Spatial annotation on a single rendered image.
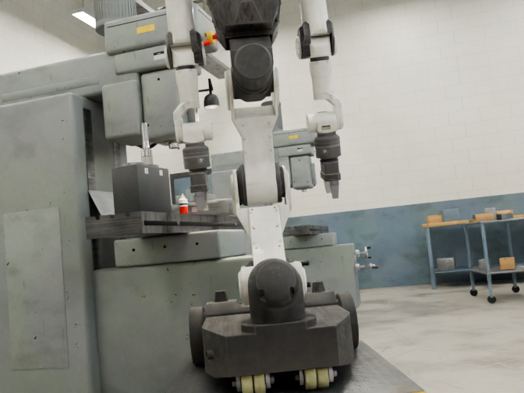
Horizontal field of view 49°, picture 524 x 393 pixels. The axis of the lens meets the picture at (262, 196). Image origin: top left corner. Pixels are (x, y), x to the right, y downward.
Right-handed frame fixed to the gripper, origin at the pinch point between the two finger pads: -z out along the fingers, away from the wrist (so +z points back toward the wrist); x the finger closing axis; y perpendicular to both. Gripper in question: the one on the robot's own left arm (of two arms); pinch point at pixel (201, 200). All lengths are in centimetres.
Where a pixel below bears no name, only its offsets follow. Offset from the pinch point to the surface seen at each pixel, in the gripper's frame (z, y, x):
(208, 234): -17.5, 3.5, 44.4
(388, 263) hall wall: -173, -199, 662
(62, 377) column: -73, 74, 50
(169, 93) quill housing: 45, 16, 66
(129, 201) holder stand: 0.9, 29.5, 23.4
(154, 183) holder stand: 6.3, 21.0, 32.9
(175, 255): -25, 19, 48
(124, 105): 42, 37, 70
